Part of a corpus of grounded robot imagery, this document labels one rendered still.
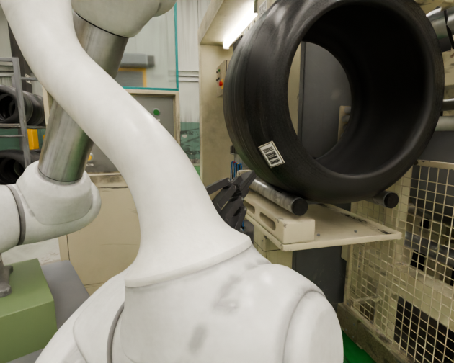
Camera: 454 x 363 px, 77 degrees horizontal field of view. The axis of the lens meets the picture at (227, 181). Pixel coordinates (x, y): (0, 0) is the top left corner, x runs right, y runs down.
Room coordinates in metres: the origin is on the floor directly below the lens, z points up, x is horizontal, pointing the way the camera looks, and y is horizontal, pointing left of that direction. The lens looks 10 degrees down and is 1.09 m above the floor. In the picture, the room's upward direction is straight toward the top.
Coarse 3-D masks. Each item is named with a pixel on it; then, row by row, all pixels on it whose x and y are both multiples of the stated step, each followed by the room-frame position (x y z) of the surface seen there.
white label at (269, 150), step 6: (264, 144) 0.67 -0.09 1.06; (270, 144) 0.66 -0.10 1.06; (264, 150) 0.68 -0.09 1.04; (270, 150) 0.67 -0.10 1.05; (276, 150) 0.66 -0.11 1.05; (264, 156) 0.68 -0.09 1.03; (270, 156) 0.68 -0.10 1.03; (276, 156) 0.67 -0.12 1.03; (270, 162) 0.68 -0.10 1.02; (276, 162) 0.68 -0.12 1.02; (282, 162) 0.67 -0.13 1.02
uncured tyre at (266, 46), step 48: (288, 0) 0.69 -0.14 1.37; (336, 0) 0.68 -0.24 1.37; (384, 0) 0.71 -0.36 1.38; (240, 48) 0.78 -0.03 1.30; (288, 48) 0.66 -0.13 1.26; (336, 48) 1.00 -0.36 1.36; (384, 48) 0.95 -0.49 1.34; (432, 48) 0.76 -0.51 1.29; (240, 96) 0.70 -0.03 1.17; (384, 96) 1.00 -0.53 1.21; (432, 96) 0.76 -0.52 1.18; (240, 144) 0.79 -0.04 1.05; (288, 144) 0.66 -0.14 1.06; (336, 144) 1.04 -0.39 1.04; (384, 144) 0.94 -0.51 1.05; (336, 192) 0.70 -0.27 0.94
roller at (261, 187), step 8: (256, 184) 0.95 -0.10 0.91; (264, 184) 0.90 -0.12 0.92; (264, 192) 0.87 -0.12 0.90; (272, 192) 0.82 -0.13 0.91; (280, 192) 0.78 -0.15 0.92; (288, 192) 0.77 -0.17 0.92; (272, 200) 0.82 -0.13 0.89; (280, 200) 0.76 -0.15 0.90; (288, 200) 0.72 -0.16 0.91; (296, 200) 0.70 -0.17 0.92; (304, 200) 0.70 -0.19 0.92; (288, 208) 0.71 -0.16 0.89; (296, 208) 0.69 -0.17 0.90; (304, 208) 0.70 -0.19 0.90
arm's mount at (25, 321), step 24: (24, 264) 0.74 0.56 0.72; (24, 288) 0.60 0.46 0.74; (48, 288) 0.59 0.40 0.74; (0, 312) 0.50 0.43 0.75; (24, 312) 0.50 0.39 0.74; (48, 312) 0.53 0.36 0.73; (0, 336) 0.48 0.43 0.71; (24, 336) 0.50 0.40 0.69; (48, 336) 0.53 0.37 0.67; (0, 360) 0.48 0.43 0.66
